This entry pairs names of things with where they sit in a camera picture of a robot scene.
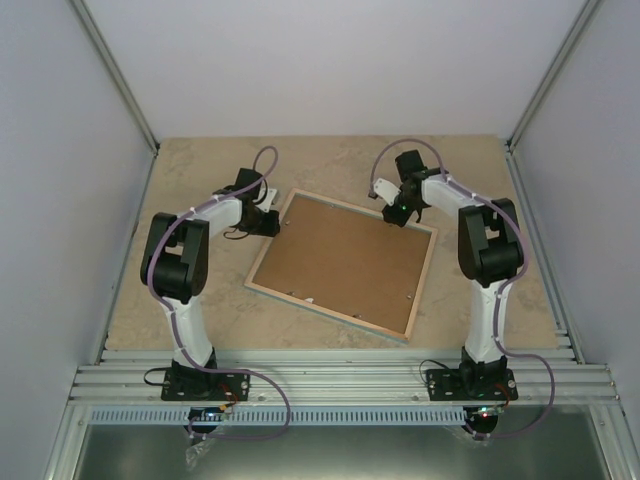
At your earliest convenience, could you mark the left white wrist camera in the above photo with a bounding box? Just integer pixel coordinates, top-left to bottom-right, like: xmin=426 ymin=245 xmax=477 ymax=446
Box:
xmin=256 ymin=187 xmax=278 ymax=212

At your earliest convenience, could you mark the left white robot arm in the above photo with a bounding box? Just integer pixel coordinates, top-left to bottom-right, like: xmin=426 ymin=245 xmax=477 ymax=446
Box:
xmin=140 ymin=168 xmax=280 ymax=399

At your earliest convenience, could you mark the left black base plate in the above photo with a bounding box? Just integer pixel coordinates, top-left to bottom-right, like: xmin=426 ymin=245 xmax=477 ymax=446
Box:
xmin=161 ymin=369 xmax=250 ymax=403

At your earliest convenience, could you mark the small circuit board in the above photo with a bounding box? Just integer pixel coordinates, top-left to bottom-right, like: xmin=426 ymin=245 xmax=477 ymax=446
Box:
xmin=187 ymin=404 xmax=233 ymax=422
xmin=471 ymin=404 xmax=504 ymax=418

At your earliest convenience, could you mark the right small circuit board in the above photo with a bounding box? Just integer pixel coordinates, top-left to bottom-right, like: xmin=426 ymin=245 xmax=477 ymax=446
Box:
xmin=471 ymin=404 xmax=504 ymax=418

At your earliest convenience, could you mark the left aluminium corner post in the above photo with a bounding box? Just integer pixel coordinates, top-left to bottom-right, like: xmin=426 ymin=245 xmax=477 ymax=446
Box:
xmin=68 ymin=0 xmax=160 ymax=155

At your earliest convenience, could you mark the grey slotted cable duct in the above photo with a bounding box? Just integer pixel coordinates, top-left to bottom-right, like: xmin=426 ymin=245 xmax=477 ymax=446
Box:
xmin=87 ymin=406 xmax=466 ymax=427

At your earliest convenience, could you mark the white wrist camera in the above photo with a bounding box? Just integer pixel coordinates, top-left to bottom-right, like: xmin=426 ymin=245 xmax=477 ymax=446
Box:
xmin=256 ymin=187 xmax=278 ymax=212
xmin=368 ymin=178 xmax=400 ymax=206

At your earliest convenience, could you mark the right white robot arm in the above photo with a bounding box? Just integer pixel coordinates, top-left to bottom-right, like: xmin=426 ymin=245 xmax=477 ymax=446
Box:
xmin=373 ymin=150 xmax=525 ymax=399

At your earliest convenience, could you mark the aluminium rail base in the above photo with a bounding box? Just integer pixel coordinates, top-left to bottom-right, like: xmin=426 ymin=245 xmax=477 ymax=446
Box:
xmin=69 ymin=333 xmax=620 ymax=406

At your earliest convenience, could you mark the left small circuit board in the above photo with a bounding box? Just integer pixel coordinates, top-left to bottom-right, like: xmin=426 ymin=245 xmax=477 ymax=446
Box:
xmin=187 ymin=404 xmax=233 ymax=422

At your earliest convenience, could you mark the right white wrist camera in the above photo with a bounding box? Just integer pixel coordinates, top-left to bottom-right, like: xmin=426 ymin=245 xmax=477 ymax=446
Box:
xmin=368 ymin=178 xmax=400 ymax=206

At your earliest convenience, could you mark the brown cardboard backing board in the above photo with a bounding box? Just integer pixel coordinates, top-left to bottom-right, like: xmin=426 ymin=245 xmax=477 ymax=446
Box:
xmin=252 ymin=194 xmax=434 ymax=335

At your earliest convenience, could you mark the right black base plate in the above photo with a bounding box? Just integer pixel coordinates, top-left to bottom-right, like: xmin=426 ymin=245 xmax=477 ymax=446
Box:
xmin=423 ymin=368 xmax=519 ymax=402

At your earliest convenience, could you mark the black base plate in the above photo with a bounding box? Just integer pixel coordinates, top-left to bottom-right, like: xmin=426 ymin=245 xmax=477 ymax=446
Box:
xmin=161 ymin=369 xmax=250 ymax=403
xmin=423 ymin=368 xmax=519 ymax=402

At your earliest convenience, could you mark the clear plastic bag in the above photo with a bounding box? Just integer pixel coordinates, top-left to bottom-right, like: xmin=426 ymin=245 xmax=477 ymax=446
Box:
xmin=185 ymin=438 xmax=212 ymax=472

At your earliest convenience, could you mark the aluminium corner post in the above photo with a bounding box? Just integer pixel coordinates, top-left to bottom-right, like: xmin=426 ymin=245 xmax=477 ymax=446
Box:
xmin=68 ymin=0 xmax=160 ymax=155
xmin=505 ymin=0 xmax=603 ymax=154

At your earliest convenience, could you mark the right aluminium corner post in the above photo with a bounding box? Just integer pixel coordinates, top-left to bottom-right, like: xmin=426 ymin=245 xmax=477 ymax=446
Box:
xmin=505 ymin=0 xmax=603 ymax=154

